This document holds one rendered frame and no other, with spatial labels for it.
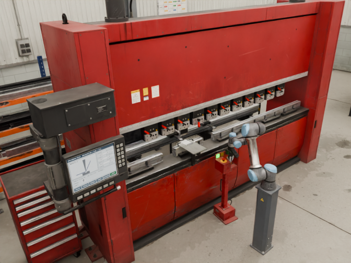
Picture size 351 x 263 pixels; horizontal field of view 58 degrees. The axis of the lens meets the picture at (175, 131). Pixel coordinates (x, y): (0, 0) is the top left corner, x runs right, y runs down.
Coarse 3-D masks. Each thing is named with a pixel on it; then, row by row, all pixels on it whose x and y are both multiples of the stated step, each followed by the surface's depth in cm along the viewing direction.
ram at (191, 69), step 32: (192, 32) 299; (224, 32) 321; (256, 32) 349; (288, 32) 383; (128, 64) 269; (160, 64) 288; (192, 64) 310; (224, 64) 336; (256, 64) 367; (288, 64) 404; (128, 96) 279; (160, 96) 300; (192, 96) 324; (224, 96) 353
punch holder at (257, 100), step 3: (261, 90) 389; (264, 90) 392; (255, 93) 386; (258, 93) 387; (261, 93) 391; (255, 96) 388; (261, 96) 392; (255, 99) 389; (258, 99) 390; (261, 99) 394; (255, 102) 390; (258, 102) 392
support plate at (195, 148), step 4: (192, 140) 346; (180, 144) 339; (192, 144) 338; (196, 144) 338; (184, 148) 330; (188, 148) 330; (192, 148) 330; (196, 148) 330; (200, 148) 329; (204, 148) 329; (192, 152) 322; (196, 152) 322
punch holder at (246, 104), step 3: (252, 93) 380; (243, 96) 377; (246, 96) 375; (249, 96) 378; (252, 96) 382; (243, 99) 378; (249, 99) 380; (252, 99) 385; (243, 102) 380; (246, 102) 378; (249, 102) 382; (252, 102) 386; (243, 105) 381; (246, 105) 380; (249, 105) 384
